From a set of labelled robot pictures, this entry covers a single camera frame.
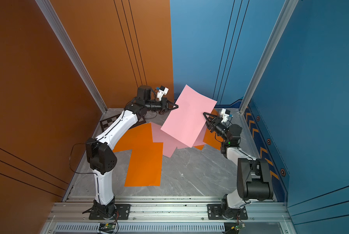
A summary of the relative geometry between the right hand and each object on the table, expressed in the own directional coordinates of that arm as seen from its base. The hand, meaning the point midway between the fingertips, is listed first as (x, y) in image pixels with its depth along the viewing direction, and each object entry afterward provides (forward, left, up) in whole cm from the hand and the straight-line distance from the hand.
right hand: (203, 116), depth 78 cm
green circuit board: (-47, +48, -30) cm, 73 cm away
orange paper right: (-9, -5, -9) cm, 14 cm away
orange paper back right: (+2, -6, +1) cm, 7 cm away
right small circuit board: (-46, -13, -29) cm, 56 cm away
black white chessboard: (+16, +69, -24) cm, 75 cm away
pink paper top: (-4, +9, 0) cm, 10 cm away
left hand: (+4, +13, +5) cm, 14 cm away
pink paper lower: (+1, +20, -30) cm, 36 cm away
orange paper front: (-16, +34, -27) cm, 47 cm away
